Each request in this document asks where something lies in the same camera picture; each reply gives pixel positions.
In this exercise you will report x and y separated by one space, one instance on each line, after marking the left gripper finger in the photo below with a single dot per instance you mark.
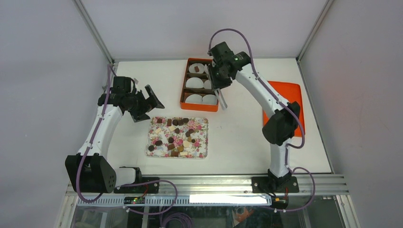
152 100
138 116

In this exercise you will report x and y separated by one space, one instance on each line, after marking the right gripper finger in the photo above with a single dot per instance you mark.
223 82
213 76

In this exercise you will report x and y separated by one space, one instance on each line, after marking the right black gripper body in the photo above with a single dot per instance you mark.
220 73

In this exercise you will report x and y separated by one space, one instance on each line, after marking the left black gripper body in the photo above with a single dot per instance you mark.
138 103

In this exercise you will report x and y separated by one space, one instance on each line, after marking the metal tongs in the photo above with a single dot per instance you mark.
221 99

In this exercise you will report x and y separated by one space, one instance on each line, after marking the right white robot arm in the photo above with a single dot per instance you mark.
283 116

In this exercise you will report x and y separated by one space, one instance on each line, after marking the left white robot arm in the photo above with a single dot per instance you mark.
89 170

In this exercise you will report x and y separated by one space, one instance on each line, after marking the orange chocolate box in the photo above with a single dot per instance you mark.
197 93

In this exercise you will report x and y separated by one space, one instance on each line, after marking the white paper cup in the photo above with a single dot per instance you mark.
194 99
200 66
209 100
207 85
194 82

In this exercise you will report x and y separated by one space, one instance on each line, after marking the floral tray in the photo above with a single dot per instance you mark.
189 141

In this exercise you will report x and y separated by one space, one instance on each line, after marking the white cable duct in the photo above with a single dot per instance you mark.
191 200

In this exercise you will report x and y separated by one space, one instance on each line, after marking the aluminium rail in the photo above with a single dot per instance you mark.
300 188

